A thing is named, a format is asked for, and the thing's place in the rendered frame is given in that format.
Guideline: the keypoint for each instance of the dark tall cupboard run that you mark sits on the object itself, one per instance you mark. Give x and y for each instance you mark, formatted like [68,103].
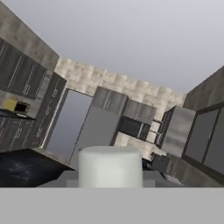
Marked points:
[48,110]

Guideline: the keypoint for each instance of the dark wall cupboard run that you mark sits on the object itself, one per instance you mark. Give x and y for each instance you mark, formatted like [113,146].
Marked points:
[20,71]

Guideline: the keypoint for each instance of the white marshmallow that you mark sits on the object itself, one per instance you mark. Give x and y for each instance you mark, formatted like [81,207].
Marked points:
[110,167]

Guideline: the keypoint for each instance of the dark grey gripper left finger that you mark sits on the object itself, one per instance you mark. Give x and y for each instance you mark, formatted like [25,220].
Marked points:
[68,178]

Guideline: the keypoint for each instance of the dark framed glass cupboard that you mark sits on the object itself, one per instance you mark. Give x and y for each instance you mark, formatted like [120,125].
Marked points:
[205,140]

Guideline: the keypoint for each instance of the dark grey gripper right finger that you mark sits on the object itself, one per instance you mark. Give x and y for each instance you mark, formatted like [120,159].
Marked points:
[151,178]

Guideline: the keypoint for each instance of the grey cupboards over fridge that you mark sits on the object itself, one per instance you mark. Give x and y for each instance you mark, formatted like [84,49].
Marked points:
[109,99]

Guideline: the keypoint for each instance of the grey wall cupboard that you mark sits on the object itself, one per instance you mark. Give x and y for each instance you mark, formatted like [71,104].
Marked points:
[178,131]

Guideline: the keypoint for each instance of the dark base cupboard run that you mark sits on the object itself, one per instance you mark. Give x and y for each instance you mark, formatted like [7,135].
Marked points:
[14,132]

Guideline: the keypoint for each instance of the black microwave oven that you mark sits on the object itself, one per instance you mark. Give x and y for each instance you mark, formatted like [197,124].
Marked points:
[133,127]

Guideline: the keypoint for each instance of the black hob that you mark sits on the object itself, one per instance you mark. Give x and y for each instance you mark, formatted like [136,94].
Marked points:
[159,163]

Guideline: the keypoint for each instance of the grey fridge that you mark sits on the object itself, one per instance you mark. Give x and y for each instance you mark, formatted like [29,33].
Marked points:
[97,132]

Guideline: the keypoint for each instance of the grey cupboards over microwave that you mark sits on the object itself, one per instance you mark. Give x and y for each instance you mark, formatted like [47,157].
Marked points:
[140,111]

